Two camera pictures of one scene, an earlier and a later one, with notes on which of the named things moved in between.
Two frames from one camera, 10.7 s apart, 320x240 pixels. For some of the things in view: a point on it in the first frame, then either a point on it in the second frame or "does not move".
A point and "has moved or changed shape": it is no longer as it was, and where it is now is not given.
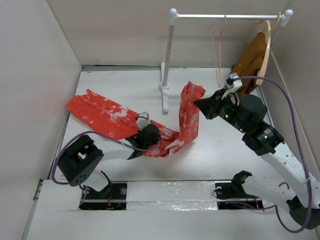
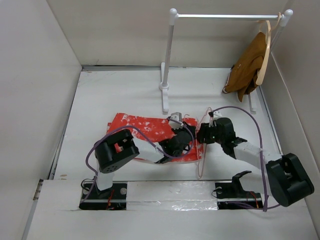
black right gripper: (210, 105) -> (203, 131)
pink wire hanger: (217, 46) -> (200, 177)
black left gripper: (139, 132) -> (189, 129)
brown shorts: (247, 64) does not move
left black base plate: (113, 197) does not move
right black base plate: (230, 196) does not move
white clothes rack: (164, 86) does not move
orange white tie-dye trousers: (109, 120) has moved or changed shape
